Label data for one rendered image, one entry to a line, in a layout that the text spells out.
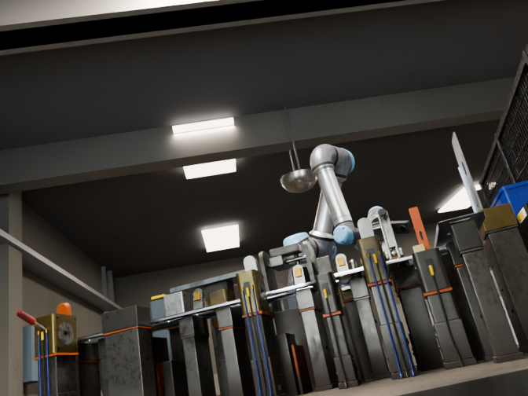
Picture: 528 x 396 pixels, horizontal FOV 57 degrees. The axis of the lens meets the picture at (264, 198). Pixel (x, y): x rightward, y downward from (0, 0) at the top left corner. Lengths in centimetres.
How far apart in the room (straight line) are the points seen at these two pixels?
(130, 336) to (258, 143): 353
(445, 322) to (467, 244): 24
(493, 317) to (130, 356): 97
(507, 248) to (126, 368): 108
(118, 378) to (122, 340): 10
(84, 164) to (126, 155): 41
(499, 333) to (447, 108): 447
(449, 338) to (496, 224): 32
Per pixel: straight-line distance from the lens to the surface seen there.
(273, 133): 489
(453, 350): 127
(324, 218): 220
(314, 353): 147
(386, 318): 125
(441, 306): 126
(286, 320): 170
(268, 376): 133
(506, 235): 138
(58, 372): 164
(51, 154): 512
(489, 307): 111
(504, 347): 111
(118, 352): 154
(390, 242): 168
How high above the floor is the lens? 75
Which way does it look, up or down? 21 degrees up
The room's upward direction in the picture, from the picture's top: 11 degrees counter-clockwise
